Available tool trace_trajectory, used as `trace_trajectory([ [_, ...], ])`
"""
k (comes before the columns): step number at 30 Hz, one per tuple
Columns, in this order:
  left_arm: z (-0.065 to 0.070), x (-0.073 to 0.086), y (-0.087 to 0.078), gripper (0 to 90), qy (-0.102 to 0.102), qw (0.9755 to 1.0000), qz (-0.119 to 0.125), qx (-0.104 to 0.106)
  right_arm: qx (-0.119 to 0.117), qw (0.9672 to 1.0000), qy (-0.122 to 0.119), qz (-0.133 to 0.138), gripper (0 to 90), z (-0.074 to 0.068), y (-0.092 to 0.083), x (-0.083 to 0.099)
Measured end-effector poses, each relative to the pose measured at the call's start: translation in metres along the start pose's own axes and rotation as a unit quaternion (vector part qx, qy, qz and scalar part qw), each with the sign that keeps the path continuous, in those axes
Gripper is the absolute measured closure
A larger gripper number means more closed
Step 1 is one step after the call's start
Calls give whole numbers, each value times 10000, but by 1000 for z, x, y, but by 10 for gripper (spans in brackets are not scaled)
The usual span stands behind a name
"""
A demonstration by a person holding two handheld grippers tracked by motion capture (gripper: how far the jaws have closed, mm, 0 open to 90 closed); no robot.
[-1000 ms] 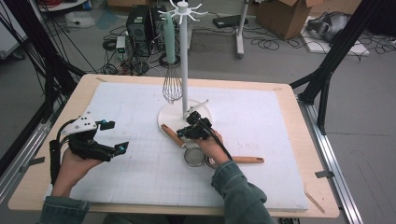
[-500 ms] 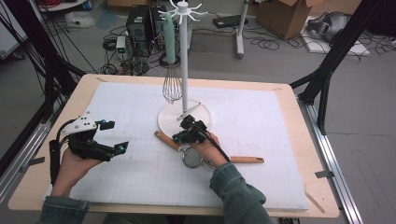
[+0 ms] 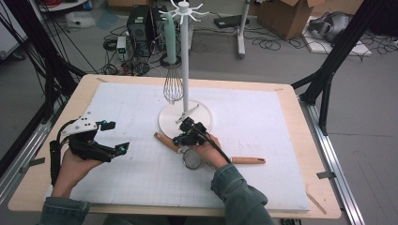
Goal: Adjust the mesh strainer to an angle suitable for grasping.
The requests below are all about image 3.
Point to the person's right hand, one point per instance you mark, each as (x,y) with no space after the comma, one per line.
(211,153)

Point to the black flat device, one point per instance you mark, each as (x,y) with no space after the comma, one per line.
(230,21)

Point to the thin wooden stick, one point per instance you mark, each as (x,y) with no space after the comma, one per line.
(316,203)

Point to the black computer tower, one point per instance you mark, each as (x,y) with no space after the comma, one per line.
(139,28)

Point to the round white table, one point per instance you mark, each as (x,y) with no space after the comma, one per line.
(62,5)

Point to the clear plastic bag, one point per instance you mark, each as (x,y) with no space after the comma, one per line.
(79,19)

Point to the black metal frame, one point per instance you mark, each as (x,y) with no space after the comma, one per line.
(37,37)
(344,40)

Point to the small white electronic box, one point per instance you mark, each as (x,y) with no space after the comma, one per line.
(121,47)

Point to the cardboard box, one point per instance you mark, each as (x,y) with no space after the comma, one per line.
(281,18)

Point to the aluminium rail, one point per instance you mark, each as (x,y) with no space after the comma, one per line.
(331,150)
(18,162)

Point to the grey headset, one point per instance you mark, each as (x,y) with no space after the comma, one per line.
(338,23)

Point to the white slab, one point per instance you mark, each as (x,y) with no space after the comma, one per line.
(359,48)

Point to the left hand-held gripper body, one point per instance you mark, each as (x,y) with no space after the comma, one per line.
(87,146)

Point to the grey metal clamp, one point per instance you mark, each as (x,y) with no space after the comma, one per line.
(33,164)
(326,175)

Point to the person's left hand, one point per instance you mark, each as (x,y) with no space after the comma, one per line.
(70,172)

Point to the white utensil stand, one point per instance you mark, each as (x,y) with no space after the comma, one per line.
(185,62)

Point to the white grid foam board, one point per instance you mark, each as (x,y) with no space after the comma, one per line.
(250,109)

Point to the white floor stand post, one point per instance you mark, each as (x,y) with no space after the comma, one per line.
(241,31)

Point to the white board panel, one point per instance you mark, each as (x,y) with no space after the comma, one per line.
(9,37)

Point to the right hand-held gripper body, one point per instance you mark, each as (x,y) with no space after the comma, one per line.
(194,131)

